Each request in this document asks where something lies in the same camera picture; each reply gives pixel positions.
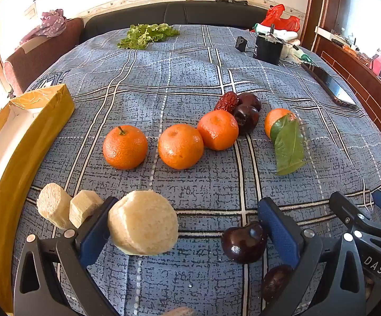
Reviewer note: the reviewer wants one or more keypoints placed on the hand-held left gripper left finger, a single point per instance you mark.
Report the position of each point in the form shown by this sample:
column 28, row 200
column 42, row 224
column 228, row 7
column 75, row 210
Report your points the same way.
column 93, row 237

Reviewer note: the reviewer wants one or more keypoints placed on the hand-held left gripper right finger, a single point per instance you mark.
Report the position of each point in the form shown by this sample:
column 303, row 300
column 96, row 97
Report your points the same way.
column 281, row 232

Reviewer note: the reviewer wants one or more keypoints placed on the dark purple plum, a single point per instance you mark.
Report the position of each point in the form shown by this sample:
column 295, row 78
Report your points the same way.
column 250, row 100
column 243, row 243
column 275, row 282
column 246, row 119

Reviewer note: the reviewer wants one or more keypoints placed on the orange with short stem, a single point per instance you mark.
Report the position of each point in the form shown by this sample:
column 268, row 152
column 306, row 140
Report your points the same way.
column 125, row 148

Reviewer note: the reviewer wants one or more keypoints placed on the orange with green leaves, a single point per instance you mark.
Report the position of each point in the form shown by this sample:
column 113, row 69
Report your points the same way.
column 272, row 120

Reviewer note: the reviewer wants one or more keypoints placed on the round orange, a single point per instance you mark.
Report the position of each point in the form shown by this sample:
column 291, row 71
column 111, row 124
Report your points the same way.
column 180, row 147
column 217, row 131

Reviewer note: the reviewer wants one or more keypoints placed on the yellow cardboard box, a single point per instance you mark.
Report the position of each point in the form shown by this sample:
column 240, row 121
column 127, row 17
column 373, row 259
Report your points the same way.
column 56, row 105

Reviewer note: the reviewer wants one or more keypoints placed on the wooden cabinet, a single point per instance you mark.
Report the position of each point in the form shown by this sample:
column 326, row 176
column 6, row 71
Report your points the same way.
column 368, row 85

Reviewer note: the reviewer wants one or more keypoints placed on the dark smartphone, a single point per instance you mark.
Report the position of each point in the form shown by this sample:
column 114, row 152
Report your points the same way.
column 333, row 87

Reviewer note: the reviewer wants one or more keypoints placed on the dried red date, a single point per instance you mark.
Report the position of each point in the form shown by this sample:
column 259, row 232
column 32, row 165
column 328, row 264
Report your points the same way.
column 226, row 102

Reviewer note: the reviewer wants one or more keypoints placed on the black container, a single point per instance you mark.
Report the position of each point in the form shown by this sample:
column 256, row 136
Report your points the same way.
column 267, row 51

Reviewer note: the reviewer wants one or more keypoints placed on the blue plaid blanket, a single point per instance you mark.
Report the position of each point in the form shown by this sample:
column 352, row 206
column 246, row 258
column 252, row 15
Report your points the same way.
column 177, row 79

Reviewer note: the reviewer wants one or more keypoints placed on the brown armchair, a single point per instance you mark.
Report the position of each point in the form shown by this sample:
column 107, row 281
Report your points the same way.
column 42, row 56

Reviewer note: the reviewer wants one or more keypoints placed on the small black device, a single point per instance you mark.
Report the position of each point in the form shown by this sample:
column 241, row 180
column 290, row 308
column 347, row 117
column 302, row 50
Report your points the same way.
column 240, row 43

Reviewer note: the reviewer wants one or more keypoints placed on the red plastic bag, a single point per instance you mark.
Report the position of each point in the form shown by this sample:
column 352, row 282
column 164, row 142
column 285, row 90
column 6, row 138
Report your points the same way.
column 281, row 18

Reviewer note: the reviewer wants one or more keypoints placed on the green lettuce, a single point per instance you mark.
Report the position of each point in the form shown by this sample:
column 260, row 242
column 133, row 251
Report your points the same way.
column 147, row 34

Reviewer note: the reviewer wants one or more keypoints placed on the purple floral cloth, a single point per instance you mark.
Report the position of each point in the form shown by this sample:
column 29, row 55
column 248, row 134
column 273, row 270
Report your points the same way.
column 50, row 23

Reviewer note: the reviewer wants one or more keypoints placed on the black padded headboard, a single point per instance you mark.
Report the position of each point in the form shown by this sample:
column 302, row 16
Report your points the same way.
column 177, row 14

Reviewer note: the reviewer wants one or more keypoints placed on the wooden door frame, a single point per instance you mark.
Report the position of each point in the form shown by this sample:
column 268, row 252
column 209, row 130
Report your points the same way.
column 322, row 3

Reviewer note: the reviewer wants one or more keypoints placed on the small wall notice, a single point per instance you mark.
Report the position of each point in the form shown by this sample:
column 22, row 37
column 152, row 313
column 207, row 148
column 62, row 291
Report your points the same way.
column 29, row 9

